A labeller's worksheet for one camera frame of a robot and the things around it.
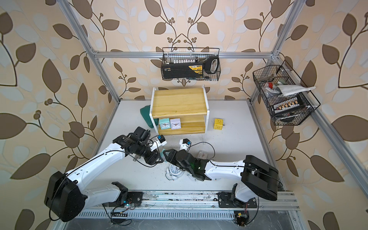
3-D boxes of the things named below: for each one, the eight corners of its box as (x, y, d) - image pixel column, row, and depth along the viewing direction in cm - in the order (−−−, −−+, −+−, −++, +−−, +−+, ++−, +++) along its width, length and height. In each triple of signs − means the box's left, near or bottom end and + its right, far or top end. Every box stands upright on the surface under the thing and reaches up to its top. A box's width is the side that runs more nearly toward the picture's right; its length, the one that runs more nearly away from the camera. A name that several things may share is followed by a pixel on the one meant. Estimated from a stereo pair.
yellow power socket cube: (214, 130, 104) (215, 124, 99) (213, 123, 108) (214, 118, 103) (222, 130, 104) (224, 124, 99) (221, 123, 108) (222, 118, 103)
